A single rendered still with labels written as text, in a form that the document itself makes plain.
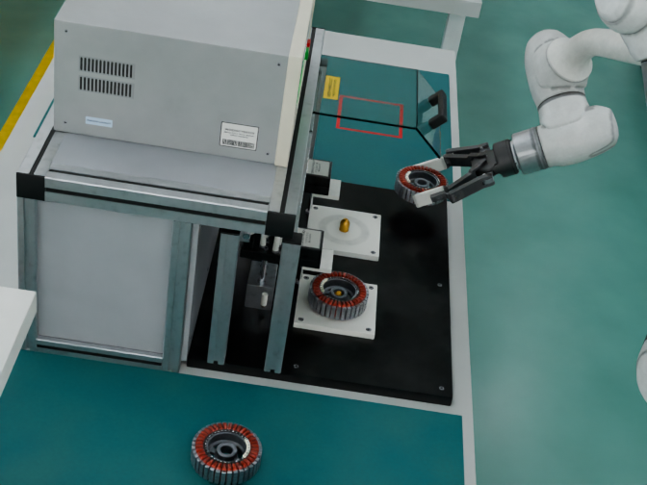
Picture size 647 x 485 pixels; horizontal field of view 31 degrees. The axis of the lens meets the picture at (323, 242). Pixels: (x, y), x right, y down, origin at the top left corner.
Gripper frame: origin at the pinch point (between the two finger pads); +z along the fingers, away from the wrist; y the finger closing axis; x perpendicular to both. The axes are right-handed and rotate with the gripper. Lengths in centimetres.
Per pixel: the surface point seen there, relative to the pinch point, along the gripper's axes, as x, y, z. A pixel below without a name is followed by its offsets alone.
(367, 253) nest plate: 0.6, -20.8, 11.8
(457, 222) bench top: -12.0, 0.2, -3.8
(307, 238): 18.7, -38.1, 15.9
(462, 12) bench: -17, 119, -8
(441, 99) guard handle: 20.2, -5.0, -10.9
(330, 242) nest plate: 4.4, -18.7, 18.3
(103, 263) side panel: 38, -58, 43
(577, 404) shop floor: -101, 32, -10
